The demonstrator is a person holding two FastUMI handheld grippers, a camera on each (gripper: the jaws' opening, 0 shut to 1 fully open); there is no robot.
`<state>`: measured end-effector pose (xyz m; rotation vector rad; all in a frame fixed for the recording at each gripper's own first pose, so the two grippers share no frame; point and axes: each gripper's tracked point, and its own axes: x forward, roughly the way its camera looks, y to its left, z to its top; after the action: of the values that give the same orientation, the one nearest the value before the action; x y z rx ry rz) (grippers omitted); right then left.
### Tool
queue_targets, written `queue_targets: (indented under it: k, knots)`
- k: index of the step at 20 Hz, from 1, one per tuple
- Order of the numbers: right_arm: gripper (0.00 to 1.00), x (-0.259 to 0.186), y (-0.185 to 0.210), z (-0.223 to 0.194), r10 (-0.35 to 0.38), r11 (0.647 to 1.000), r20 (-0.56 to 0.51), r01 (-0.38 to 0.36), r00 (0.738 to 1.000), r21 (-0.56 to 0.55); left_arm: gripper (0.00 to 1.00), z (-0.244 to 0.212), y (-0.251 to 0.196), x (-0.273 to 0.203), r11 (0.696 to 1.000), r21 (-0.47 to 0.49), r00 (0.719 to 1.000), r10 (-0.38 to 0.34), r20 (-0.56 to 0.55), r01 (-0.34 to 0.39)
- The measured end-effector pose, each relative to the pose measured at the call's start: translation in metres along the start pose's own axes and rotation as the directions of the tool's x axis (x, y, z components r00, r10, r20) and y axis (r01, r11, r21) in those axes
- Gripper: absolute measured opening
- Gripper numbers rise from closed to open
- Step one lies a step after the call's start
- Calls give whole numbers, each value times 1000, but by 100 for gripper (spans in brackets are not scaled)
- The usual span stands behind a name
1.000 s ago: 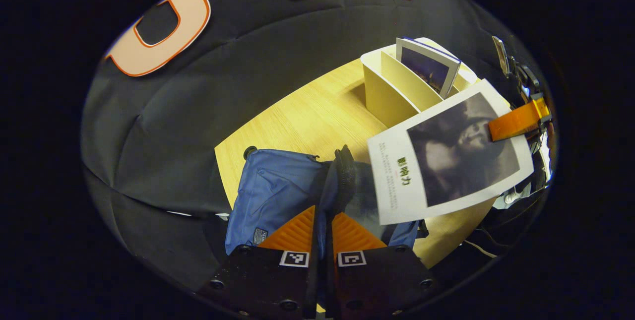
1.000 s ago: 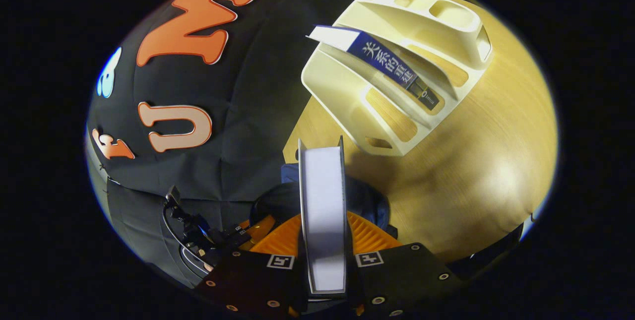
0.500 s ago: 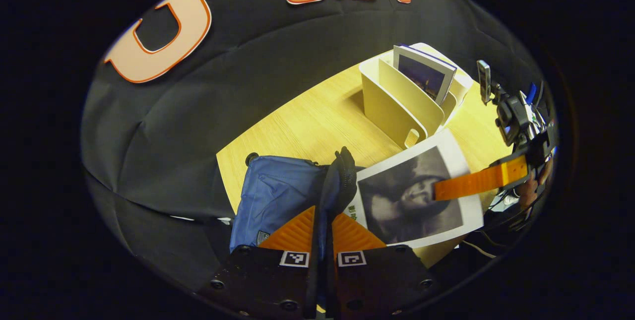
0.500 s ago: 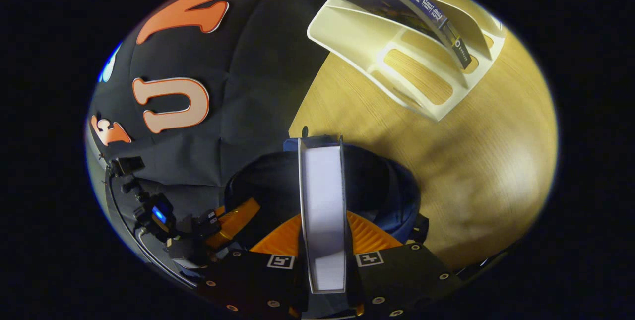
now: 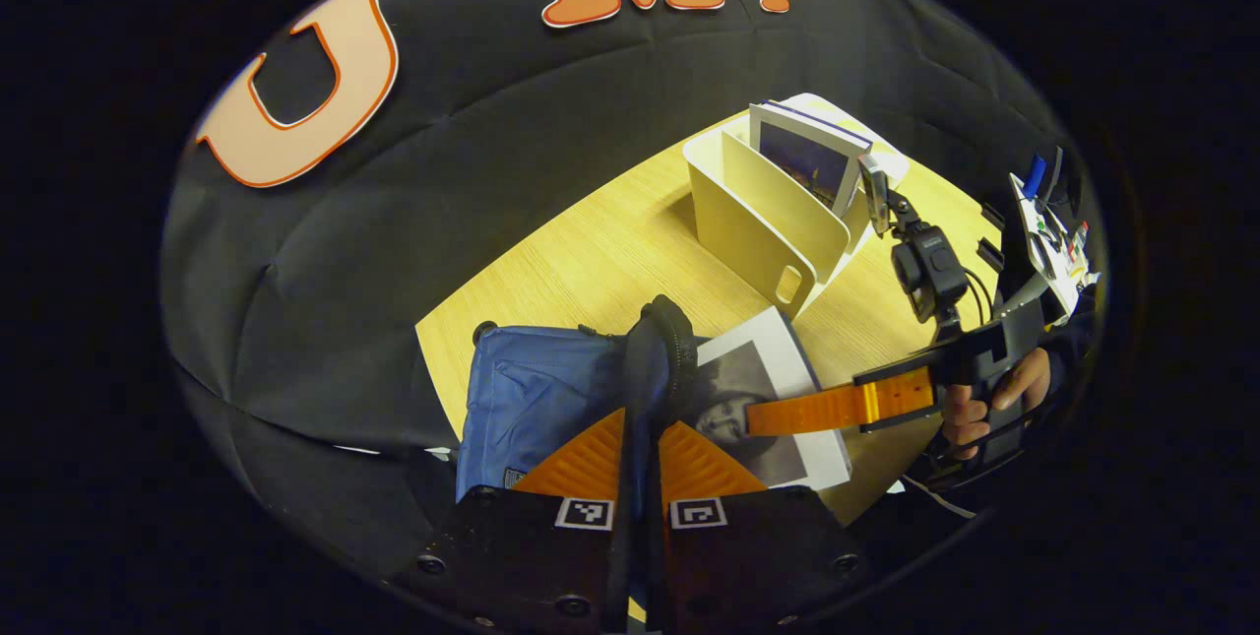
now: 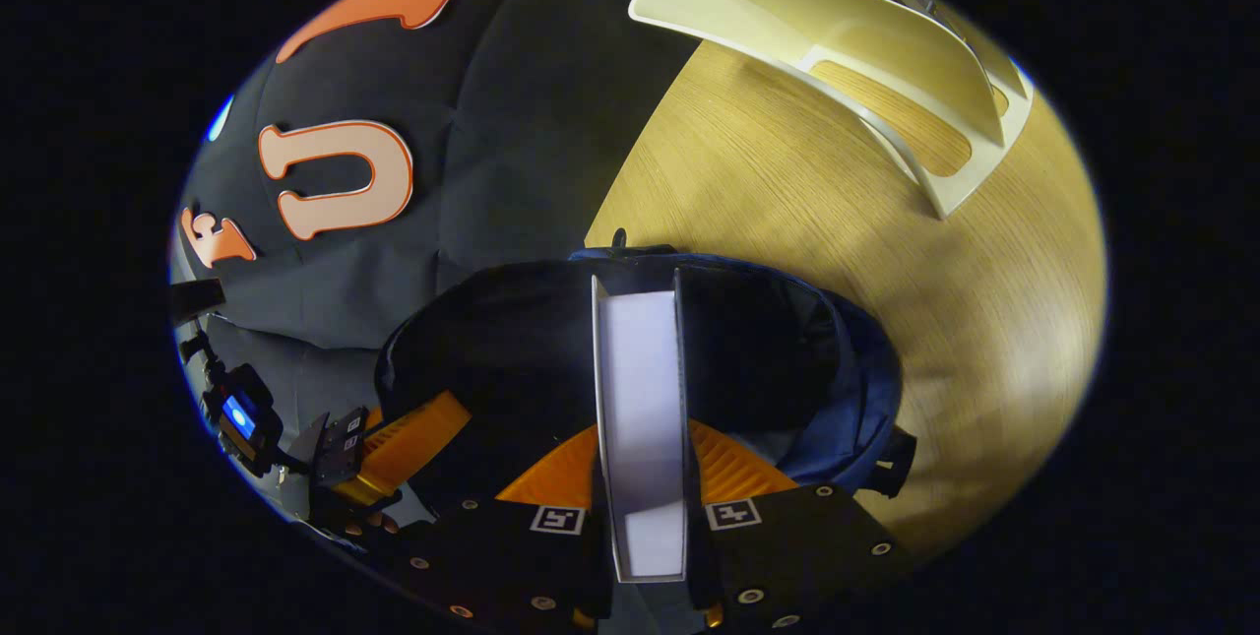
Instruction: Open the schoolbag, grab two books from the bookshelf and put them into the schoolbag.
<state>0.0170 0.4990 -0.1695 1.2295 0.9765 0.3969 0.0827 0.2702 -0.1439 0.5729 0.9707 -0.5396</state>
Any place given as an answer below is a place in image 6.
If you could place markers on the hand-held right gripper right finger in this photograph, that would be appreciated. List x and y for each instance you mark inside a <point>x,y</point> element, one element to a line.
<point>787,556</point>

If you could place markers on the blue schoolbag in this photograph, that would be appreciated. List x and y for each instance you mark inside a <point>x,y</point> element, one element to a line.
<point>768,349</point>

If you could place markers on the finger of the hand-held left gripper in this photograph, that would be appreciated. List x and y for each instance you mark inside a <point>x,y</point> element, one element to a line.
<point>413,438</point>

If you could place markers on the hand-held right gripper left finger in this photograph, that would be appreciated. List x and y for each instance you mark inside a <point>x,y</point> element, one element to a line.
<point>512,556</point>

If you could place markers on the portrait cover book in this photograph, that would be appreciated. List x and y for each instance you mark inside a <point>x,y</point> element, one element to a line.
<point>640,418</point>

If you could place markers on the white bookshelf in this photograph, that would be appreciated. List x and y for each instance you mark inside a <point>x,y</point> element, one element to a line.
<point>886,44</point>

